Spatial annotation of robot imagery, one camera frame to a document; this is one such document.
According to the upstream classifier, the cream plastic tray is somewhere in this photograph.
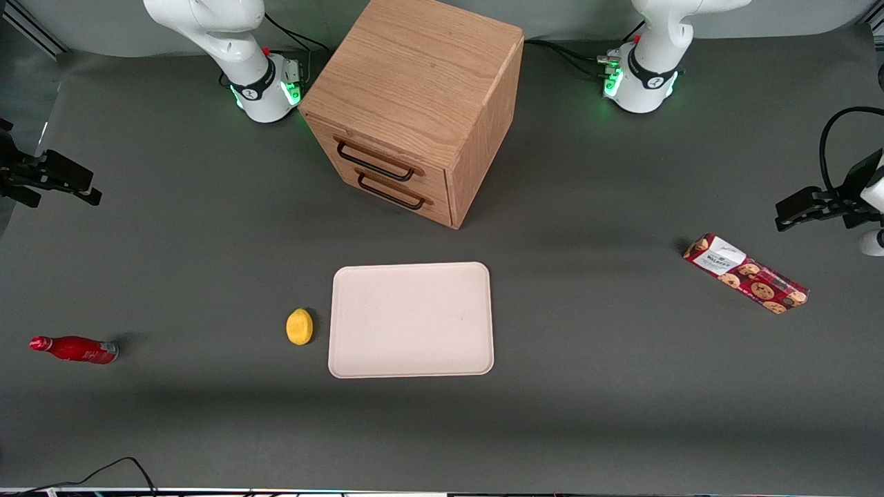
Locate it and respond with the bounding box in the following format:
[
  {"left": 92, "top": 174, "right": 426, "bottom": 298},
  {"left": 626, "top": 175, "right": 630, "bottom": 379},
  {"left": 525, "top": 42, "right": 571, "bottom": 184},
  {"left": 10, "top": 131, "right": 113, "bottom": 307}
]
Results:
[{"left": 328, "top": 262, "right": 495, "bottom": 379}]

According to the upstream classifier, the yellow lemon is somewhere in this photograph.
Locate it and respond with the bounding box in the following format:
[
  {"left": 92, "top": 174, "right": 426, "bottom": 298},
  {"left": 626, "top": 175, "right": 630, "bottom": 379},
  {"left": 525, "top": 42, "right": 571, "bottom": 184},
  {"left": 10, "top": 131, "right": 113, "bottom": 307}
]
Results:
[{"left": 286, "top": 308, "right": 314, "bottom": 346}]

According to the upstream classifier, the black arm base cable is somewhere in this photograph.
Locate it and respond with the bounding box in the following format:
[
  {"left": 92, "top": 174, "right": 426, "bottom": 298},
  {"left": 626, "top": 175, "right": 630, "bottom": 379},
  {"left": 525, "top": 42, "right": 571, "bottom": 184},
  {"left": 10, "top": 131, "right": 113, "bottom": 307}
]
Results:
[
  {"left": 523, "top": 39, "right": 617, "bottom": 81},
  {"left": 264, "top": 12, "right": 334, "bottom": 84}
]

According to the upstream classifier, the black right arm base cable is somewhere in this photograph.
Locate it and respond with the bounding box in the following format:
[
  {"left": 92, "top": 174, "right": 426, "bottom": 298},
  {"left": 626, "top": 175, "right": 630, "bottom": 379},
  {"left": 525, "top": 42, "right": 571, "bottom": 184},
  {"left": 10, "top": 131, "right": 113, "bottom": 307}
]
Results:
[{"left": 264, "top": 12, "right": 334, "bottom": 84}]

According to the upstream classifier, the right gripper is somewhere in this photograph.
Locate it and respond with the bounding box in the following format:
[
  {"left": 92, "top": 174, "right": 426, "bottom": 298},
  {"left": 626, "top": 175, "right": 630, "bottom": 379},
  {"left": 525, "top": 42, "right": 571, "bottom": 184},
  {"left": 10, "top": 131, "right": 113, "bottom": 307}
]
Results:
[{"left": 0, "top": 119, "right": 103, "bottom": 208}]

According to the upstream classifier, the oak wooden drawer cabinet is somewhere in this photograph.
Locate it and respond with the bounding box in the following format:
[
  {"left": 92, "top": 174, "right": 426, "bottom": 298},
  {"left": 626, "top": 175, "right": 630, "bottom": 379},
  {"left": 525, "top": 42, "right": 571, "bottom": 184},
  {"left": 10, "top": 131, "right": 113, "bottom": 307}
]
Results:
[{"left": 298, "top": 0, "right": 524, "bottom": 230}]

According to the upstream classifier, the wooden cutting board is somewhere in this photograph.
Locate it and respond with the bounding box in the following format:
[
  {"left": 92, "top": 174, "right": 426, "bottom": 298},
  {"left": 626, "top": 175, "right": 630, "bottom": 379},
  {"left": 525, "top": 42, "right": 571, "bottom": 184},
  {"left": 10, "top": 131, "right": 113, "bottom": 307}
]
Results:
[{"left": 307, "top": 117, "right": 451, "bottom": 201}]

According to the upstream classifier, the wooden drawer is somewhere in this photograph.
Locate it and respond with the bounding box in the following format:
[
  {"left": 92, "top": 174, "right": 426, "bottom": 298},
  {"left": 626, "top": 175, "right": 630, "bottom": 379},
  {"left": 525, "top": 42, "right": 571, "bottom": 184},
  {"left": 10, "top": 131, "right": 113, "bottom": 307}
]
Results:
[{"left": 323, "top": 148, "right": 452, "bottom": 228}]

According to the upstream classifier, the thin black table cable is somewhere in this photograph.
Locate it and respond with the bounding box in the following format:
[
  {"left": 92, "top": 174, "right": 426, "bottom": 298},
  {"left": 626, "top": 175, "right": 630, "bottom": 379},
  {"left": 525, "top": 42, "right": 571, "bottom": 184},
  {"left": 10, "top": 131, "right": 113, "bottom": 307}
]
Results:
[{"left": 0, "top": 456, "right": 161, "bottom": 497}]

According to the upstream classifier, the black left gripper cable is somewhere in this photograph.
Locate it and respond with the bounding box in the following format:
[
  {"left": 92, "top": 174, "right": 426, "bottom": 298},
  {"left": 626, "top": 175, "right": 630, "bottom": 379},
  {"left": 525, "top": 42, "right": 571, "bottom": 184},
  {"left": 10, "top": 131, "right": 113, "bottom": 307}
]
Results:
[{"left": 819, "top": 106, "right": 884, "bottom": 208}]

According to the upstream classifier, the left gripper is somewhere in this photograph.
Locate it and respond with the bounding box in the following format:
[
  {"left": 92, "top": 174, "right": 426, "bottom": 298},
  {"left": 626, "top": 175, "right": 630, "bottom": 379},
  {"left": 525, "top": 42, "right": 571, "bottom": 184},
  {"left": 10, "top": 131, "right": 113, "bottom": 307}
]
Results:
[{"left": 774, "top": 148, "right": 884, "bottom": 233}]

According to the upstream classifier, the black left arm base cable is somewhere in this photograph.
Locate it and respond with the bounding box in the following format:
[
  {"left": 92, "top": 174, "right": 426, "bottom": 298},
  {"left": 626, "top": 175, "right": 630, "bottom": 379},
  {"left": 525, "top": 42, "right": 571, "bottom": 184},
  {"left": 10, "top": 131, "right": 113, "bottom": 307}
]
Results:
[{"left": 523, "top": 39, "right": 617, "bottom": 81}]

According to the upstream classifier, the red bottle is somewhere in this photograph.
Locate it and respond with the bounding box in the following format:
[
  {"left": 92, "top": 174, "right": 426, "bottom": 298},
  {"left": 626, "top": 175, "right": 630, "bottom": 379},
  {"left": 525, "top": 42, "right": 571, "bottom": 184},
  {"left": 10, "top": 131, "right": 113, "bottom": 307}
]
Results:
[{"left": 29, "top": 335, "right": 119, "bottom": 365}]

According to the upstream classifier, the red tartan cookie box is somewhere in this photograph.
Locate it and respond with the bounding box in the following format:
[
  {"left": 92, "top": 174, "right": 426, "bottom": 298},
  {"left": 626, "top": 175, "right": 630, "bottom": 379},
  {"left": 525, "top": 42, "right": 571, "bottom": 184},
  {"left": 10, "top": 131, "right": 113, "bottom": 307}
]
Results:
[{"left": 682, "top": 233, "right": 809, "bottom": 315}]

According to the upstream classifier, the aluminium frame profile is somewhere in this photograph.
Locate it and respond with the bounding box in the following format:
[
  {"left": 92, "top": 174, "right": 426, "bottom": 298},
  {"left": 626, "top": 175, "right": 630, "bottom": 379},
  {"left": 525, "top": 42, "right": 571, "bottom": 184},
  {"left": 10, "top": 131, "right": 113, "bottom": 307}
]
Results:
[{"left": 0, "top": 12, "right": 71, "bottom": 60}]

